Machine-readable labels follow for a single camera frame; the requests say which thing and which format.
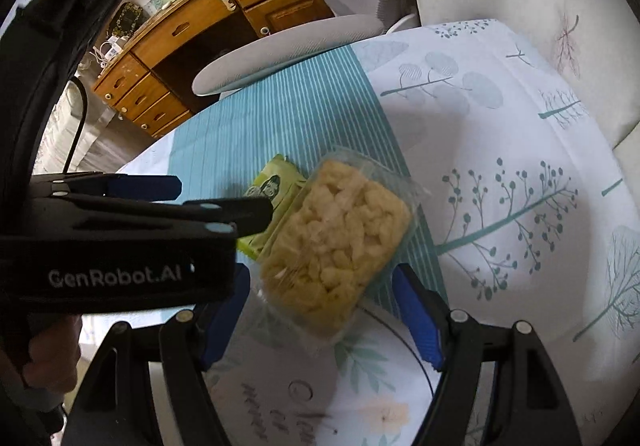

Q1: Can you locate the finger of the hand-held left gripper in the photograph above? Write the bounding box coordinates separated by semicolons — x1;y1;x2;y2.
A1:
34;173;183;203
47;191;275;234

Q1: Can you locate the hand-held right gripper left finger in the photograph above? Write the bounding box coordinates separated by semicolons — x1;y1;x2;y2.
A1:
62;262;252;446

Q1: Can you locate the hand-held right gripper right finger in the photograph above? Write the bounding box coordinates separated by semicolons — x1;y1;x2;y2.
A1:
391;262;583;446

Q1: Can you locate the green snack packet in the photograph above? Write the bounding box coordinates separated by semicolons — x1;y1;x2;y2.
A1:
237;153;308;262

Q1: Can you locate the clear yellow pastry packet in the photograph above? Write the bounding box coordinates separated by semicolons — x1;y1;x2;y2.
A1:
255;146;431;352

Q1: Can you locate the person's left forearm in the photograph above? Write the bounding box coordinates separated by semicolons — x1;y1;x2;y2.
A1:
0;376;68;446

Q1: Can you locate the person's left hand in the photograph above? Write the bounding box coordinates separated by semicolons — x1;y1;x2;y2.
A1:
22;315;83;389

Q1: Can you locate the wooden desk with drawers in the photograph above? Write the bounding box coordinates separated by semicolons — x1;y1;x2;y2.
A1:
92;0;336;139

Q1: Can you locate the grey office chair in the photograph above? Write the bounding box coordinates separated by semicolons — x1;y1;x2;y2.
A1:
192;0;418;97

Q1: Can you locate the dark floral pencil case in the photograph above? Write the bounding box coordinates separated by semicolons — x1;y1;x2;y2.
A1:
107;1;143;38

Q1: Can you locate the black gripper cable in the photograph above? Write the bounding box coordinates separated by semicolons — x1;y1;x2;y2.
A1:
62;76;88;174

